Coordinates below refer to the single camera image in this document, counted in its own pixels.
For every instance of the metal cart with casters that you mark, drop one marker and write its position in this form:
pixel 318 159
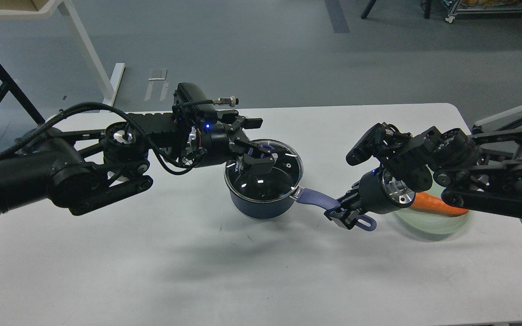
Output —
pixel 457 7

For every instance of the white desk frame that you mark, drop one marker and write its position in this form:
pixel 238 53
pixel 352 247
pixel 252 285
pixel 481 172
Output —
pixel 44 9

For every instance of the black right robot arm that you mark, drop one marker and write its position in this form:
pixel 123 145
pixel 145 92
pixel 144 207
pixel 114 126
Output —
pixel 438 172

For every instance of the orange toy carrot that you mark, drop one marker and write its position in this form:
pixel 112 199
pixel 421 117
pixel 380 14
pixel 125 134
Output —
pixel 425 202

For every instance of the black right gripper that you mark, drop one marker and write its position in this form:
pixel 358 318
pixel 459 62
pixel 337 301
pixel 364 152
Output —
pixel 378 191

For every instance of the glass lid with blue knob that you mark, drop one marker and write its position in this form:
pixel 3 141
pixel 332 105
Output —
pixel 283 179

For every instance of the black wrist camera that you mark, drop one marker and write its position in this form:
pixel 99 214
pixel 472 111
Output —
pixel 382 141
pixel 192 105

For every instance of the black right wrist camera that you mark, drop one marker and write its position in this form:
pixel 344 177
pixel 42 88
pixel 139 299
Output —
pixel 382 141

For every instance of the blue saucepan with handle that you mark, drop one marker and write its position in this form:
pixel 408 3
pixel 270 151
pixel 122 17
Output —
pixel 274 209

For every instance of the pale green plate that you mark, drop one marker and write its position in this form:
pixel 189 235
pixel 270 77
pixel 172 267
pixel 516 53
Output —
pixel 432 223

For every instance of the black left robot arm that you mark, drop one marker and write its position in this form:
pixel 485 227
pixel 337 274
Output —
pixel 92 155

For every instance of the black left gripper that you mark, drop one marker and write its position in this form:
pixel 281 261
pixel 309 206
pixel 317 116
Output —
pixel 225 140

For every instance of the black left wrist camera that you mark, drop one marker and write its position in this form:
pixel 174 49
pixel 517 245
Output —
pixel 192 105

